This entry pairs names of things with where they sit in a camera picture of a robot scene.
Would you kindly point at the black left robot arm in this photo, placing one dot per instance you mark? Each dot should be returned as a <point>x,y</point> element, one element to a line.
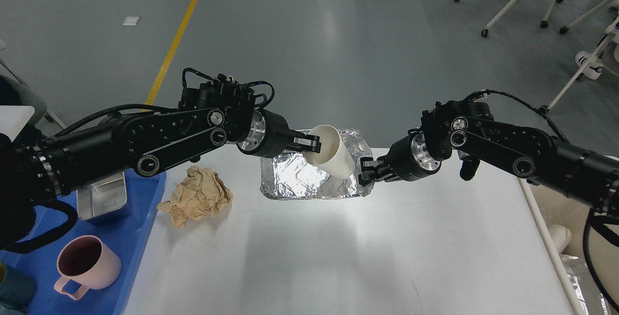
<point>149,140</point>

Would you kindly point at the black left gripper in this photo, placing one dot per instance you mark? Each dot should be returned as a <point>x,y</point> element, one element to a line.
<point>269,134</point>

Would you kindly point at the grey chair at left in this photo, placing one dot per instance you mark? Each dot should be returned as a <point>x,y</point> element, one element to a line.
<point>29,97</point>

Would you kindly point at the beige plastic bin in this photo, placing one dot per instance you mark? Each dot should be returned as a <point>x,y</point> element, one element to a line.
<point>553,213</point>

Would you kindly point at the pink ribbed mug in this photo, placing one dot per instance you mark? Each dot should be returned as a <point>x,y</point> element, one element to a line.
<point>86,263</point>

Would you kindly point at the foil container in bin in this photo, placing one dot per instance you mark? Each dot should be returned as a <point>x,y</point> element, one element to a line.
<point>591,299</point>

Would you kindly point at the white paper cup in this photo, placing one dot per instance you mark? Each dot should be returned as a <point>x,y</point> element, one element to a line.
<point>333,156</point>

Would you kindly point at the white side table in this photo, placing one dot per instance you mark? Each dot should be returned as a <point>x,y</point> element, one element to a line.
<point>13,119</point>

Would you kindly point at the crumpled brown paper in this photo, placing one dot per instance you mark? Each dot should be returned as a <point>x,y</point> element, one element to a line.
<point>200,194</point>

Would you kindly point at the aluminium foil container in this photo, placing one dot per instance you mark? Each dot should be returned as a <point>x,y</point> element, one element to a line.
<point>288,176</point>

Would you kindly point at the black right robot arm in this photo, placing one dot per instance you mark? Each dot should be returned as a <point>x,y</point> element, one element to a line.
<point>525,152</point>

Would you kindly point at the white sneaker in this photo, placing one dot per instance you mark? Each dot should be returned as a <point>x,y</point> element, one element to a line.
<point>593,69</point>

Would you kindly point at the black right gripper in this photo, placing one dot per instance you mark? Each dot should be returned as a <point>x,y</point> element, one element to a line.
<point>408,159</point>

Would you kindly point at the stainless steel rectangular tray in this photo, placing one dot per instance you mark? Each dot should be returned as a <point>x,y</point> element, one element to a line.
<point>103,201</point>

